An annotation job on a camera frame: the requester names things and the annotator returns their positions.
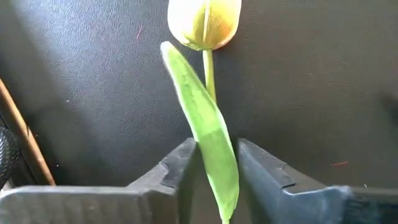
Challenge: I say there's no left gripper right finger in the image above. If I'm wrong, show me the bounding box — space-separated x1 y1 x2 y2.
238 138 398 224

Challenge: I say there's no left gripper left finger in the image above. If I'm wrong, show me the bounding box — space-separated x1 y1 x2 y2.
0 138 198 224

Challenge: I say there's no black braided cable sleeve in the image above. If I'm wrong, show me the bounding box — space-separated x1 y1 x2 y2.
0 124 21 189

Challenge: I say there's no pink artificial tulip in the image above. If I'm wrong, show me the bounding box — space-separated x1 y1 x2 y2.
160 0 243 224

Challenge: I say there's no wooden table board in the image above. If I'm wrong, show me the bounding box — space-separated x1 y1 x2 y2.
0 77 57 187

